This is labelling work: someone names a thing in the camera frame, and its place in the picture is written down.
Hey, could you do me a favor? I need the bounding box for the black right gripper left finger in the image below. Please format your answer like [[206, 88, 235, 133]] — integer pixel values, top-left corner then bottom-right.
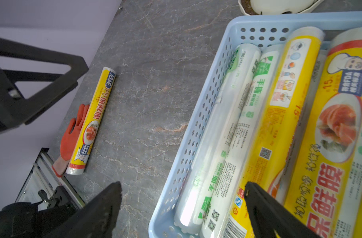
[[44, 181, 122, 238]]

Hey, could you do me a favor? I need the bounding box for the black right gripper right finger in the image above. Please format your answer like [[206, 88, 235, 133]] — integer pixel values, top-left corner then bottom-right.
[[244, 181, 318, 238]]

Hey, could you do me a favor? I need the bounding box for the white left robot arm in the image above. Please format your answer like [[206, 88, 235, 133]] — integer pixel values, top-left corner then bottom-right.
[[0, 38, 88, 134]]

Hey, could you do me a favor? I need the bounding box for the blue plastic basket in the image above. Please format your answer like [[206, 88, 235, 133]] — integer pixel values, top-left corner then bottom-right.
[[148, 11, 362, 238]]

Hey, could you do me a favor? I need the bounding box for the orange work glove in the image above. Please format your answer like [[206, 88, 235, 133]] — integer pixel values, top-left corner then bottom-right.
[[52, 104, 90, 178]]

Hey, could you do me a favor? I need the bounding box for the large potted green plant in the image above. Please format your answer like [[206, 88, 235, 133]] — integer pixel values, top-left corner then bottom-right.
[[238, 0, 323, 16]]

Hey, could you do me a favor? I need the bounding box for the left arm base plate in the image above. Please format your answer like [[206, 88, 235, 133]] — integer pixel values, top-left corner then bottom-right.
[[38, 185, 85, 210]]

